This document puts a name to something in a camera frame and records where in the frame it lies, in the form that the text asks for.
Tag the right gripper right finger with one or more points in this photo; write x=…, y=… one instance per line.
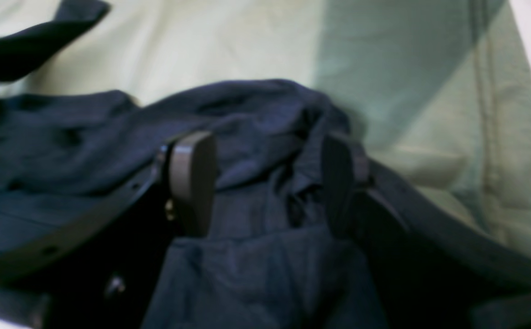
x=430, y=270

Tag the green table cloth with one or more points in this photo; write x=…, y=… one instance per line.
x=437, y=90

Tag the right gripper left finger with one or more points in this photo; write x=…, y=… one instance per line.
x=101, y=270

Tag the dark long-sleeve T-shirt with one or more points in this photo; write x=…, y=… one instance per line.
x=269, y=260

